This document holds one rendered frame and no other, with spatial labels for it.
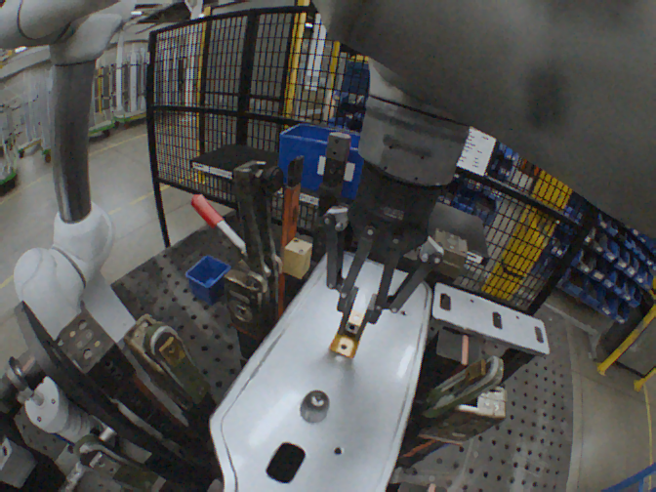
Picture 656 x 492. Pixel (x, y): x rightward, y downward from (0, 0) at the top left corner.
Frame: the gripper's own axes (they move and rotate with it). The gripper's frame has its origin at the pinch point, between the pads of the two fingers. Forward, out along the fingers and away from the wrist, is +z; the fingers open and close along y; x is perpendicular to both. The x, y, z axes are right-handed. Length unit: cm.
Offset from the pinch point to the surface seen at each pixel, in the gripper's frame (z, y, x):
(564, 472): 35, 82, -7
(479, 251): 2.4, 22.0, 33.5
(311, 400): 0.7, -0.5, -13.2
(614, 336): 88, 272, 151
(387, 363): 5.3, 6.6, -2.0
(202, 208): -8.3, -24.1, -0.7
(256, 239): -7.6, -14.1, -1.8
